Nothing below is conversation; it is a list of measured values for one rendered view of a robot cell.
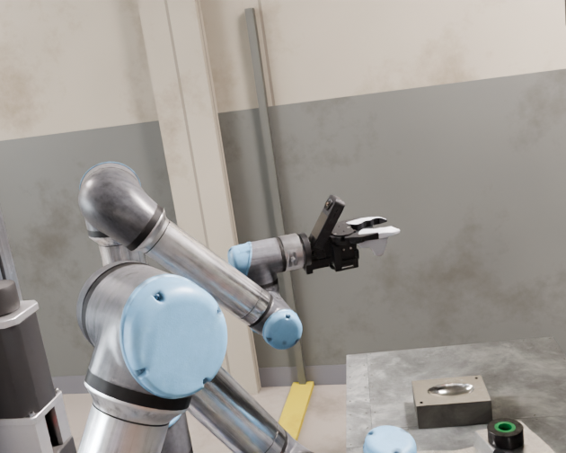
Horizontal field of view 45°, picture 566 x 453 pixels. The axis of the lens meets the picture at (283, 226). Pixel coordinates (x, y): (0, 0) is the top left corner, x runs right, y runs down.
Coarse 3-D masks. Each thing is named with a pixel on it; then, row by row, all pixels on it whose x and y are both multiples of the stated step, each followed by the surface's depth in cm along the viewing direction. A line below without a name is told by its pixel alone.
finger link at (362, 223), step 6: (348, 222) 150; (354, 222) 150; (360, 222) 149; (366, 222) 150; (372, 222) 151; (378, 222) 151; (384, 222) 152; (354, 228) 149; (360, 228) 149; (366, 228) 152; (372, 228) 152
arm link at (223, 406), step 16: (96, 272) 80; (80, 304) 78; (80, 320) 78; (208, 384) 90; (224, 384) 92; (192, 400) 90; (208, 400) 91; (224, 400) 92; (240, 400) 94; (208, 416) 92; (224, 416) 93; (240, 416) 94; (256, 416) 96; (224, 432) 94; (240, 432) 95; (256, 432) 96; (272, 432) 98; (240, 448) 96; (256, 448) 97; (272, 448) 98; (288, 448) 100; (304, 448) 102
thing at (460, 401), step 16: (416, 384) 198; (432, 384) 197; (448, 384) 196; (464, 384) 195; (480, 384) 193; (416, 400) 189; (432, 400) 188; (448, 400) 187; (464, 400) 186; (480, 400) 185; (416, 416) 193; (432, 416) 187; (448, 416) 186; (464, 416) 186; (480, 416) 185
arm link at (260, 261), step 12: (264, 240) 142; (276, 240) 142; (228, 252) 141; (240, 252) 139; (252, 252) 139; (264, 252) 140; (276, 252) 140; (240, 264) 138; (252, 264) 139; (264, 264) 140; (276, 264) 140; (252, 276) 140; (264, 276) 140; (276, 276) 143
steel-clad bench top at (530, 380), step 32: (384, 352) 237; (416, 352) 234; (448, 352) 231; (480, 352) 227; (512, 352) 224; (544, 352) 221; (352, 384) 218; (384, 384) 216; (512, 384) 204; (544, 384) 202; (352, 416) 199; (384, 416) 197; (512, 416) 188; (544, 416) 185; (352, 448) 184; (448, 448) 177
